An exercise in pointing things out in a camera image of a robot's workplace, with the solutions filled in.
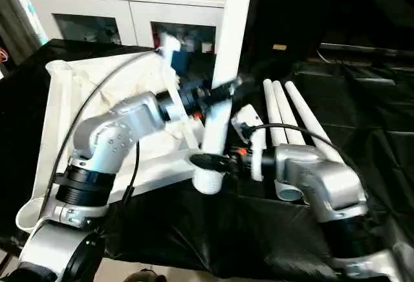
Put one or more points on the white plastic table leg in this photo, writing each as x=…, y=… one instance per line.
x=284, y=104
x=223, y=55
x=310, y=117
x=288, y=188

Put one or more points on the white plastic table top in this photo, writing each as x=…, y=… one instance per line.
x=71, y=94

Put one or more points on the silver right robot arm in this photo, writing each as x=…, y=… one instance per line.
x=330, y=191

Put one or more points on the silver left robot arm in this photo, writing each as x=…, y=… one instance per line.
x=103, y=146

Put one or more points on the small tan tag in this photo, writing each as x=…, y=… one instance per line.
x=279, y=47

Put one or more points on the black plastic table mat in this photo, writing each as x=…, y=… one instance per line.
x=369, y=120

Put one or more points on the white glass-door cabinet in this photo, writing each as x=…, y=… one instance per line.
x=97, y=4

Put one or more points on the black flat bar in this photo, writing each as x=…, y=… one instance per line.
x=365, y=49

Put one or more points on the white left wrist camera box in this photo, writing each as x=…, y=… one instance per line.
x=173, y=52

